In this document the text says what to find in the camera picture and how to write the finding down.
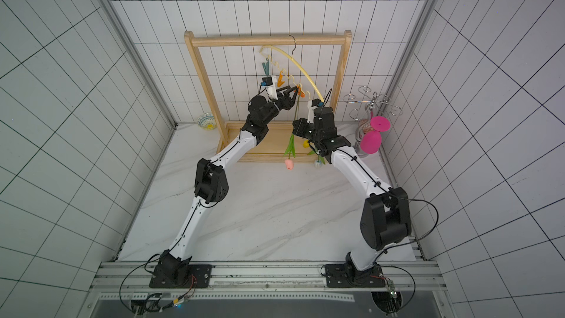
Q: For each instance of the white tulip flower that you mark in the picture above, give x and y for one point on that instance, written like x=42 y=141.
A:
x=319 y=161

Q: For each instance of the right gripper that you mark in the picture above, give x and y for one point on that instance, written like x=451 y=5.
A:
x=323 y=114

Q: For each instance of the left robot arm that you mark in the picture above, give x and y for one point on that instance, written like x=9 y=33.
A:
x=211 y=186

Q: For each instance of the teal clothespin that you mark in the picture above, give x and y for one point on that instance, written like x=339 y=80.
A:
x=266 y=68

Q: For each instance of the wooden hanger rack frame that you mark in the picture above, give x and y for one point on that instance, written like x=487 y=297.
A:
x=271 y=149

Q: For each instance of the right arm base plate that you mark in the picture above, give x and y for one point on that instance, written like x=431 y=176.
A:
x=347 y=275

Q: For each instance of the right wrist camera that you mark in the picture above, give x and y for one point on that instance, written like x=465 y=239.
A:
x=312 y=106

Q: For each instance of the pink tulip flower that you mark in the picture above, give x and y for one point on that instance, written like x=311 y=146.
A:
x=290 y=152

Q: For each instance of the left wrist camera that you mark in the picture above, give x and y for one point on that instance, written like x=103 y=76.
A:
x=269 y=83

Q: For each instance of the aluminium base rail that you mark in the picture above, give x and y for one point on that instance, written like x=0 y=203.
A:
x=128 y=283

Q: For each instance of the orange clothespin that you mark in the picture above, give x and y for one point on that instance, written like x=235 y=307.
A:
x=280 y=80
x=300 y=91

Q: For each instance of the red patterned cup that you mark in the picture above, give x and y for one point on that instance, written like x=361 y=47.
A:
x=364 y=127

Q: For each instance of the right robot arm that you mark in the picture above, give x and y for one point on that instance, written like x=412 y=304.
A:
x=385 y=221

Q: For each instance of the patterned small bowl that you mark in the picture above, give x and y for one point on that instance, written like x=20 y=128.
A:
x=207 y=121

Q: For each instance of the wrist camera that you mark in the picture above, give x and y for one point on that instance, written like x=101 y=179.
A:
x=269 y=83
x=312 y=106

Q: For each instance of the yellow wavy clothes hanger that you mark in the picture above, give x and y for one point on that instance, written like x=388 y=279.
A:
x=266 y=50

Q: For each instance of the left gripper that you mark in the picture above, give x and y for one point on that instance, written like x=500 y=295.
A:
x=288 y=104

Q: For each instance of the silver wire glass rack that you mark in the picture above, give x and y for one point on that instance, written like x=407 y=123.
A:
x=368 y=105

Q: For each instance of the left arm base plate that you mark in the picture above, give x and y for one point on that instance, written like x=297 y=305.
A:
x=181 y=276

